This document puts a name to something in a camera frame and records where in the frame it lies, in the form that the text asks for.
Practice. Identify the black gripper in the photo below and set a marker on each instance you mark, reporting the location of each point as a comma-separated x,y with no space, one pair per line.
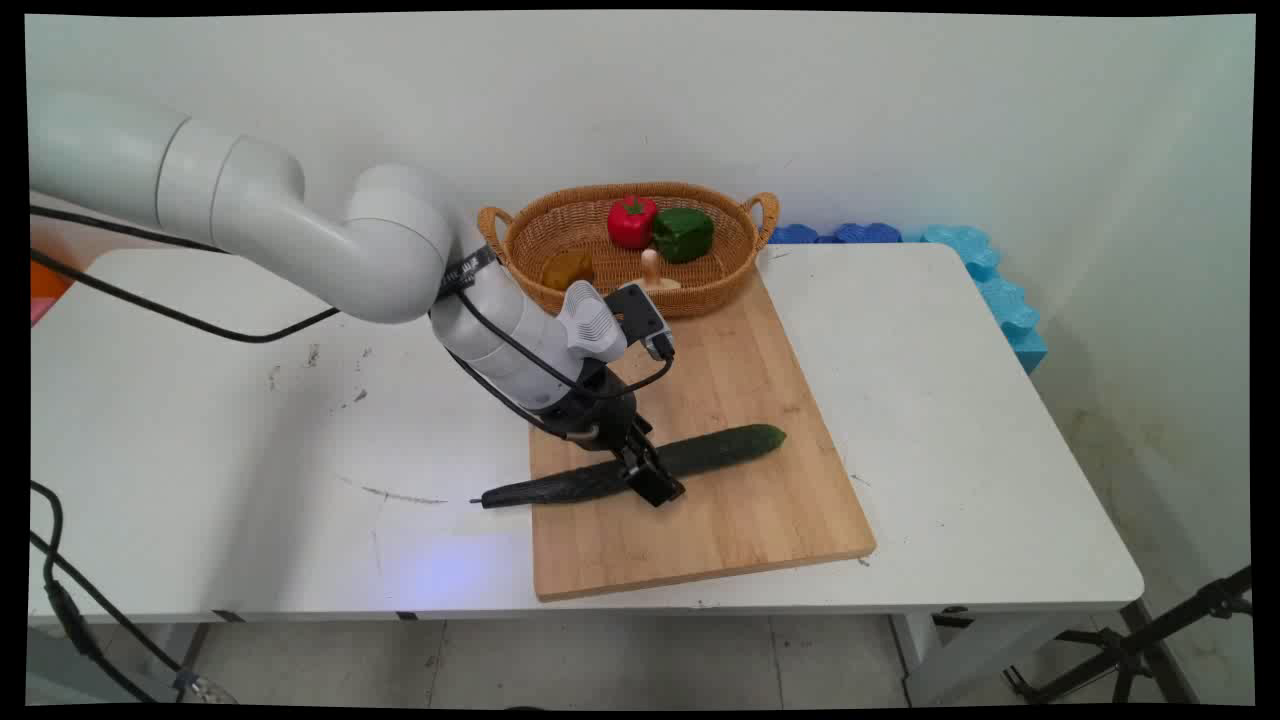
605,410

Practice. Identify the long dark green cucumber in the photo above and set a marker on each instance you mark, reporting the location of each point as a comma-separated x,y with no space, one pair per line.
720,450

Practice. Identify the brown toy potato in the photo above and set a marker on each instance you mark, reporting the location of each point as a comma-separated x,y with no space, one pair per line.
568,268

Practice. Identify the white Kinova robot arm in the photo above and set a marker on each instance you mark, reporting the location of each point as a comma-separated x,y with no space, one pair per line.
300,240

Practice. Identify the wooden cutting board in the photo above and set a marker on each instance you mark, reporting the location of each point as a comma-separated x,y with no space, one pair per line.
720,520

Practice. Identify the beige wooden toy mushroom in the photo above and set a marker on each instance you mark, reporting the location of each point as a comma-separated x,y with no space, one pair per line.
652,272

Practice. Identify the green toy bell pepper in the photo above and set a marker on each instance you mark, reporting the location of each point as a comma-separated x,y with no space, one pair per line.
684,235

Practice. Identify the red toy tomato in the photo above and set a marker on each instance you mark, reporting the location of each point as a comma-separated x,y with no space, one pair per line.
630,222

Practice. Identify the oval wicker basket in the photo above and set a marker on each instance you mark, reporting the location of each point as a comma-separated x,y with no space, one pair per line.
560,225

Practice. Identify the dark blue foam mat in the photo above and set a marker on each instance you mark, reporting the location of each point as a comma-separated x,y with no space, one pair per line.
850,234

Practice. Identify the white table leg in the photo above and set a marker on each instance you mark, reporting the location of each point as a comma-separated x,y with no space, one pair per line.
960,660

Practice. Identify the light blue foam mat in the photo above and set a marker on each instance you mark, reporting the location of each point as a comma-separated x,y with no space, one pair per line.
1005,300

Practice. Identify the dark grey table leg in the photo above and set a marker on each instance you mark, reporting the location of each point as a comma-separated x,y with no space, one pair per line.
194,655

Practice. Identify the black tripod stand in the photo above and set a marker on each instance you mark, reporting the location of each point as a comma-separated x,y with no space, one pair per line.
1130,650

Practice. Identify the orange foam piece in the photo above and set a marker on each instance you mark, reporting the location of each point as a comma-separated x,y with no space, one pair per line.
45,280

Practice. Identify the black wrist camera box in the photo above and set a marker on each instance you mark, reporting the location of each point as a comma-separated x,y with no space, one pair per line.
642,312

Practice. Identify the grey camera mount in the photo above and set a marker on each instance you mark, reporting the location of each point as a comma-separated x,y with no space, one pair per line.
592,322

